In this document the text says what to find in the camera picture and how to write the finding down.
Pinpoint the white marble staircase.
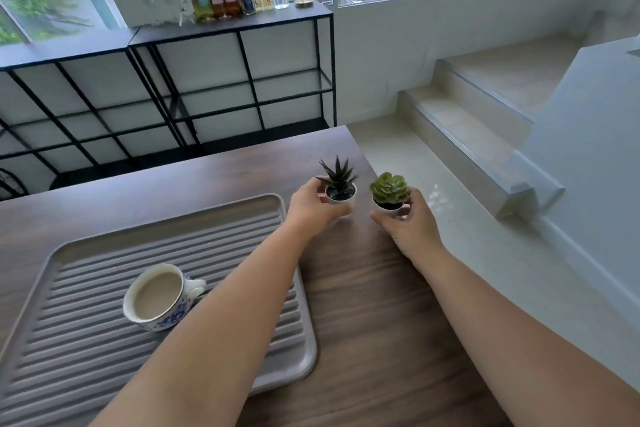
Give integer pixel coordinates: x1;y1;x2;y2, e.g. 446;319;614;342
396;6;640;220

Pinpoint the grey ribbed tray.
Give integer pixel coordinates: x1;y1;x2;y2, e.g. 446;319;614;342
0;193;319;427

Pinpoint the dark wooden table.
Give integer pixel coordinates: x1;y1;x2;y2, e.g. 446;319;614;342
0;125;513;427

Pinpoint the person's left forearm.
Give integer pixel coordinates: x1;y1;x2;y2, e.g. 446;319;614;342
89;221;313;427

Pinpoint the person's right forearm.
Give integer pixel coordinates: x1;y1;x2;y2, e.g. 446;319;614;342
419;247;640;427

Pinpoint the person's left hand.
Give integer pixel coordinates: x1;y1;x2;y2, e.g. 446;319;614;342
285;176;354;242

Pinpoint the white blue-patterned cup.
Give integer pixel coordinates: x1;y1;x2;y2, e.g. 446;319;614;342
122;263;207;333

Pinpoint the round succulent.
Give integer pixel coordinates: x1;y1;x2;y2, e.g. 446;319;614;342
369;171;412;216

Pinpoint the spiky succulent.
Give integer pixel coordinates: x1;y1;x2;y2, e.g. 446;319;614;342
315;155;359;208

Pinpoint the person's right hand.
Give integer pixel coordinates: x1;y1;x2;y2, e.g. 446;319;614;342
369;185;447;276

